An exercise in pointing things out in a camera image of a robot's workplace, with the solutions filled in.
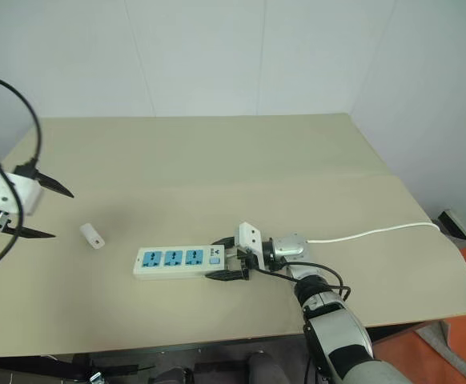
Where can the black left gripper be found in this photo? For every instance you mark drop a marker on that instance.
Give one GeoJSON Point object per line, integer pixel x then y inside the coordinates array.
{"type": "Point", "coordinates": [1, 222]}

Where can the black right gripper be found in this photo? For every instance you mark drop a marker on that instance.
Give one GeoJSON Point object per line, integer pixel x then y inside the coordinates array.
{"type": "Point", "coordinates": [244, 260]}

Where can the white blue power strip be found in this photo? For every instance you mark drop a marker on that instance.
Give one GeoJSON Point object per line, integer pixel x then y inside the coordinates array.
{"type": "Point", "coordinates": [169, 262]}

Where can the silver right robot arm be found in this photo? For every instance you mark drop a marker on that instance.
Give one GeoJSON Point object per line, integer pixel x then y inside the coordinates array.
{"type": "Point", "coordinates": [339, 334]}

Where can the white charger plug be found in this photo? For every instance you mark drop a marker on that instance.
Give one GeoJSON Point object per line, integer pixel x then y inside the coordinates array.
{"type": "Point", "coordinates": [92, 237]}

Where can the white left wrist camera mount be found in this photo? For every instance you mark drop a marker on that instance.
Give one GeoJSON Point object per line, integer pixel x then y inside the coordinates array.
{"type": "Point", "coordinates": [21, 193]}

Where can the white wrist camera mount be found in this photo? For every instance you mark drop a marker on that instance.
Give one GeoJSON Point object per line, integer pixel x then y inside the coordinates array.
{"type": "Point", "coordinates": [21, 193]}
{"type": "Point", "coordinates": [251, 238]}

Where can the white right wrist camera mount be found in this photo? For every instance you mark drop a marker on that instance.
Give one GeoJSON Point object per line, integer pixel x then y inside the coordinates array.
{"type": "Point", "coordinates": [251, 238]}

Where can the black table frame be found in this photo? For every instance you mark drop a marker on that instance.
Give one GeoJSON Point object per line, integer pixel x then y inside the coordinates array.
{"type": "Point", "coordinates": [177, 350]}

